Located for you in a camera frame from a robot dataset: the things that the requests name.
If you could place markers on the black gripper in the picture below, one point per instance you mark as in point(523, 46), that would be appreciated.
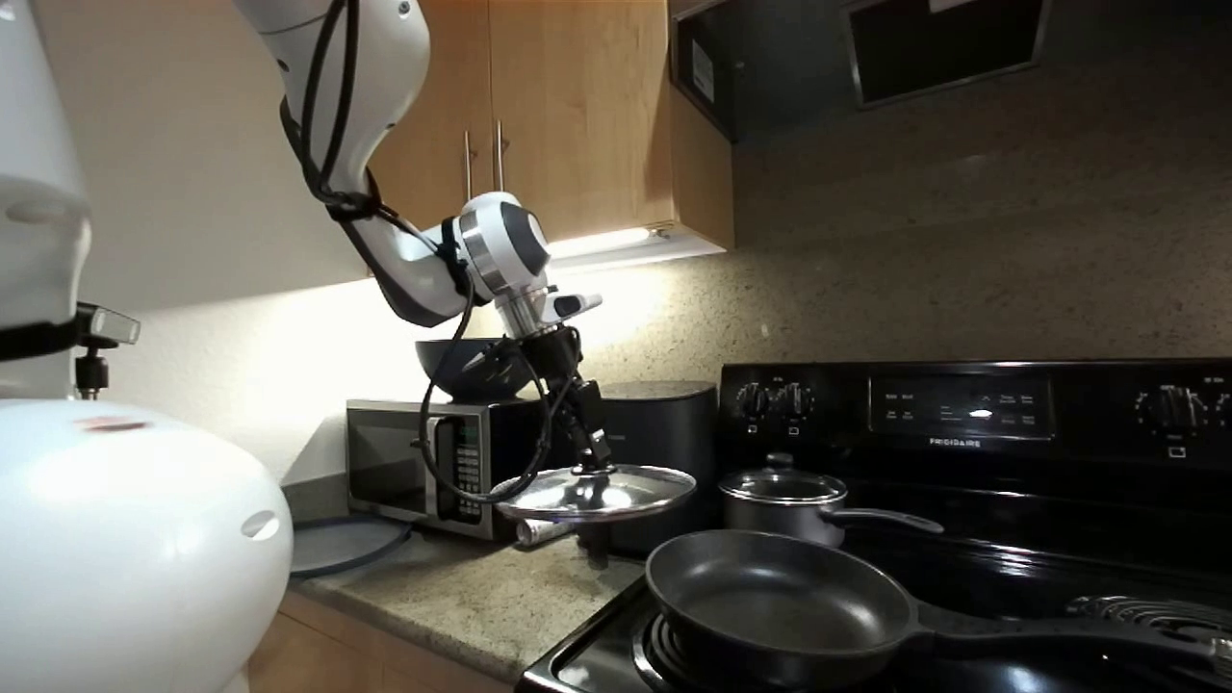
point(572, 380)

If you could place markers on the round glass lid with knob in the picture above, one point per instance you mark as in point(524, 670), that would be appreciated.
point(600, 493)

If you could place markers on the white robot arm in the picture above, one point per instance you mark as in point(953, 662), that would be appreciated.
point(130, 553)

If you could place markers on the small glass saucepan lid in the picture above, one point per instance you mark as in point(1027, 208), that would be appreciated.
point(778, 485)

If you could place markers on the black frying pan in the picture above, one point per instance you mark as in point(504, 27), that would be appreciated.
point(771, 601)

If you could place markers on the black electric stove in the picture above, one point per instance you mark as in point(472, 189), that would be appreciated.
point(1027, 515)

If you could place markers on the coil stove burner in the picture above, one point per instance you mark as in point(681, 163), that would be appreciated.
point(1143, 616)

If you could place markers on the black cylindrical appliance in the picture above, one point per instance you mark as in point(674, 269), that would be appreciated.
point(669, 436)

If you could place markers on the large dark bowl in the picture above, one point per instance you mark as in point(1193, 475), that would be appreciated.
point(466, 368)

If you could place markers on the small black saucepan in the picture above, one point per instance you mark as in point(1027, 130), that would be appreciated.
point(782, 522)

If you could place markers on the stainless steel microwave oven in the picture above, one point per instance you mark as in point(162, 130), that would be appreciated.
point(388, 467)

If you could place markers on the under-cabinet light strip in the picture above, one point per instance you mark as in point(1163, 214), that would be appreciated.
point(604, 241)

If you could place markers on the grey round plate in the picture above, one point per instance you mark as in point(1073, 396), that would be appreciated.
point(350, 543)

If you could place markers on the wooden base cabinet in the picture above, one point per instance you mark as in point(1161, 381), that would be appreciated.
point(388, 654)

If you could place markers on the wooden wall cabinet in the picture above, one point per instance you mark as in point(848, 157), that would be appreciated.
point(578, 115)

